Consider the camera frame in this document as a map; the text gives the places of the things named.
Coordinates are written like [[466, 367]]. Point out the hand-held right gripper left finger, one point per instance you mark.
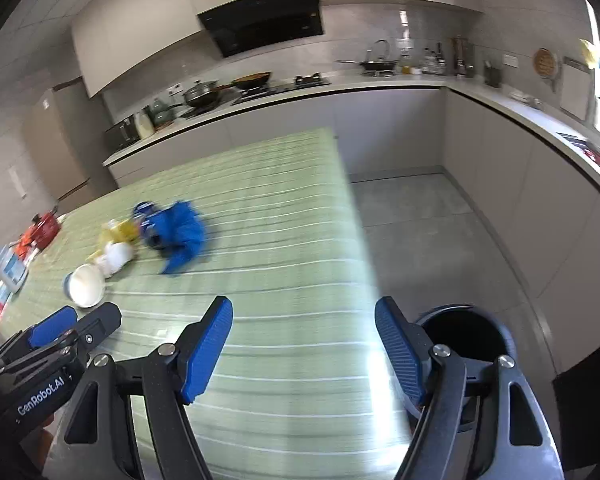
[[205, 355]]

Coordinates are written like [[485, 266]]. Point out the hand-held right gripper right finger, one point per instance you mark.
[[400, 355]]

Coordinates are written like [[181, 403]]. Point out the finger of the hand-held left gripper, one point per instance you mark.
[[100, 322], [52, 327]]

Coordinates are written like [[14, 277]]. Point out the white paper cup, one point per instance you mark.
[[85, 285]]

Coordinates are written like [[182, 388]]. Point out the white tissue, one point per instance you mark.
[[115, 257]]

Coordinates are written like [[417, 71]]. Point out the black plastic bucket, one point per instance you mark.
[[475, 335]]

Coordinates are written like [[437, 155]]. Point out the yellow wrapper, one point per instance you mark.
[[120, 232]]

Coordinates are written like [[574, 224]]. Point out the red patterned boxes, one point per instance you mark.
[[1, 305]]

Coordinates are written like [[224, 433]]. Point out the white tub with blue label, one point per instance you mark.
[[11, 267]]

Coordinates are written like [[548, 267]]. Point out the green checkered tablecloth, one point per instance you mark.
[[280, 260]]

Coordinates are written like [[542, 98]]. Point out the black built-in oven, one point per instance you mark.
[[580, 400]]

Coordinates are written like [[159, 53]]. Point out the black microwave oven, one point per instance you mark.
[[121, 132]]

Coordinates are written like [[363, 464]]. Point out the beige refrigerator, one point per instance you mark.
[[55, 135]]

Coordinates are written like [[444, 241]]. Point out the grey kitchen counter cabinets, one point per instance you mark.
[[505, 185]]

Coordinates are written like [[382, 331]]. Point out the white kettle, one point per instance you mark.
[[145, 126]]

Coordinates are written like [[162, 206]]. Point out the grey pot with glass lid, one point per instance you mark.
[[202, 95]]

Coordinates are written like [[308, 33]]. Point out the red dish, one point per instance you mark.
[[594, 155]]

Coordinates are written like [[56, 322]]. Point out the frying pan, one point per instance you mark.
[[252, 80]]

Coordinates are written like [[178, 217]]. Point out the black gas stove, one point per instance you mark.
[[290, 87]]

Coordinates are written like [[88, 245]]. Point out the black wok with lid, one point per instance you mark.
[[377, 66]]

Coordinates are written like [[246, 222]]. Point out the yellow oil bottle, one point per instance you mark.
[[405, 64]]

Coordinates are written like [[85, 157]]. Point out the white seasoning bottle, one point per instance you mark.
[[428, 62]]

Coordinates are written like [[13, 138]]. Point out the black chopstick holder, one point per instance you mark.
[[492, 76]]

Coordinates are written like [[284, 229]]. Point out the dark wine bottle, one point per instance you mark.
[[439, 60]]

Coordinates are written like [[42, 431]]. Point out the beige upper cabinets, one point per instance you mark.
[[140, 25]]

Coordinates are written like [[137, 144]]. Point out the metal utensil holder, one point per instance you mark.
[[462, 60]]

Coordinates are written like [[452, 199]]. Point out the white cutting board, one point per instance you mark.
[[575, 90]]

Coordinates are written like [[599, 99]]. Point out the black range hood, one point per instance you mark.
[[265, 20]]

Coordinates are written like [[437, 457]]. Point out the yellow cloth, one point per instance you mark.
[[590, 52]]

